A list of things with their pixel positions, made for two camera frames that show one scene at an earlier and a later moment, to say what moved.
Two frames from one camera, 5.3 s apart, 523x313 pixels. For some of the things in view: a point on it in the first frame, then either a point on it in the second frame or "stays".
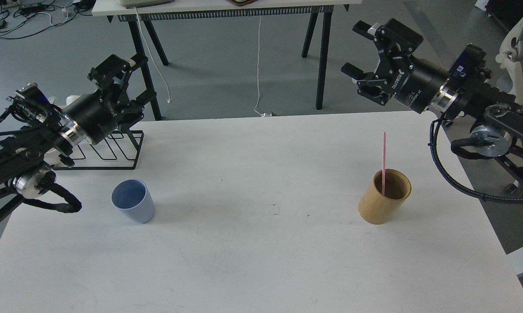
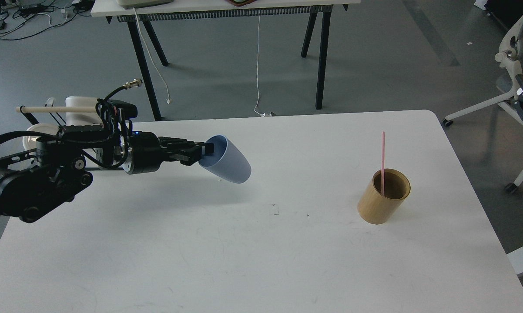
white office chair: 521,56 stays
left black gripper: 97,115 -> 149,151
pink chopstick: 383,163 stays
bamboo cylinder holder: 374,208 stays
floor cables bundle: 6,19 stays
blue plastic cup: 132,198 -> 227,161
